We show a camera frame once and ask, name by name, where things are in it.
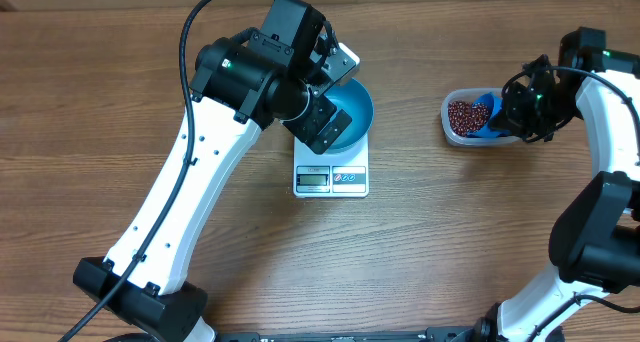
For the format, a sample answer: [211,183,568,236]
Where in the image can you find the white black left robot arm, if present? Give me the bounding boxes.
[73,0,359,341]

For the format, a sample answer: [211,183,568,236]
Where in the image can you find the clear plastic bean container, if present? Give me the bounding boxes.
[441,88,519,147]

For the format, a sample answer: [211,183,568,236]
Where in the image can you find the blue plastic measuring scoop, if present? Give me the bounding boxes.
[466,93,507,139]

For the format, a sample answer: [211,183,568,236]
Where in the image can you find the teal metal bowl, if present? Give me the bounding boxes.
[325,79,374,153]

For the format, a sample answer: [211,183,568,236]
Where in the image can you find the red beans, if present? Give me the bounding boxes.
[447,101,472,137]

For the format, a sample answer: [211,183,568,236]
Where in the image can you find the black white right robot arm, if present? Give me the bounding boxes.
[455,27,639,341]

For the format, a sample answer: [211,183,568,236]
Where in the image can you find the white digital kitchen scale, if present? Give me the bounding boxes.
[293,134,370,198]

